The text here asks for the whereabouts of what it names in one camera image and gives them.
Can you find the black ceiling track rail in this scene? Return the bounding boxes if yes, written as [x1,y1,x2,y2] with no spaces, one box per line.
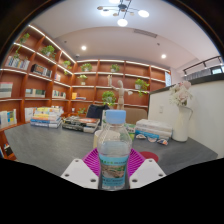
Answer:
[182,55,224,76]

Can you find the white and green carton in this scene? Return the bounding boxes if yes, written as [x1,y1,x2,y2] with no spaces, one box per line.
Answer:
[100,109,108,127]

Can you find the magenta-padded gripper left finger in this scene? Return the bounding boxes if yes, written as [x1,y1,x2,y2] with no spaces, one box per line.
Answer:
[60,147,101,190]

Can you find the white pitcher vase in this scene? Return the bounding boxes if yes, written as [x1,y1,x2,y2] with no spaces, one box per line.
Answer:
[171,105,194,143]

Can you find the stack of white books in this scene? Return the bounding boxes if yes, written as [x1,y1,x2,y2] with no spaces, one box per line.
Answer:
[134,118,174,146]

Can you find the white paper poster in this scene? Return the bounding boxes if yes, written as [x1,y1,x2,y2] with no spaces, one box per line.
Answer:
[164,71,172,88]

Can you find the wooden artist mannequin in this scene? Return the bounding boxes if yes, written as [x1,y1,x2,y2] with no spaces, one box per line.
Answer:
[106,74,134,111]

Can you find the stack of dark books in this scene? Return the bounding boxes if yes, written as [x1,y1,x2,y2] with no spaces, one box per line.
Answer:
[61,115,101,134]

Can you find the stack of colourful books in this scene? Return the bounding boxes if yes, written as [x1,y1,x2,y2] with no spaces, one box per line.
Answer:
[29,106,64,129]

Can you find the tan upholstered chair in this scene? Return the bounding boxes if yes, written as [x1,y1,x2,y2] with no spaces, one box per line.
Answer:
[124,107,148,125]

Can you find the clear blue-capped water bottle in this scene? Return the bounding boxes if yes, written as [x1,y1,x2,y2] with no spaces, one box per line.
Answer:
[96,109,133,191]

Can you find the dark blue chair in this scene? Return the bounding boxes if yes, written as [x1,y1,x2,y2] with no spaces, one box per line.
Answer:
[85,103,111,126]

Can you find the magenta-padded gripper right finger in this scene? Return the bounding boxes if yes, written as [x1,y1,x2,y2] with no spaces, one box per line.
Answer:
[128,148,167,190]

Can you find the pink white flower bouquet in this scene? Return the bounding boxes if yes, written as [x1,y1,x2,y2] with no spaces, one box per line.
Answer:
[168,80,194,108]

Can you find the orange wooden shelf unit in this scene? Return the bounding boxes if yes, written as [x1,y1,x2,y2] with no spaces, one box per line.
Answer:
[0,23,173,161]

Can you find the ceiling air vent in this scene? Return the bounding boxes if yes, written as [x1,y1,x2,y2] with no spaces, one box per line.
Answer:
[133,28,158,39]

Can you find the branched globe ceiling lamp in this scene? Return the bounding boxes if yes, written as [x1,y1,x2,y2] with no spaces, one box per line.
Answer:
[96,0,150,28]

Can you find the grey curtain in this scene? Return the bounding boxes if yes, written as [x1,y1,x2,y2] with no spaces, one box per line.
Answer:
[184,68,214,81]

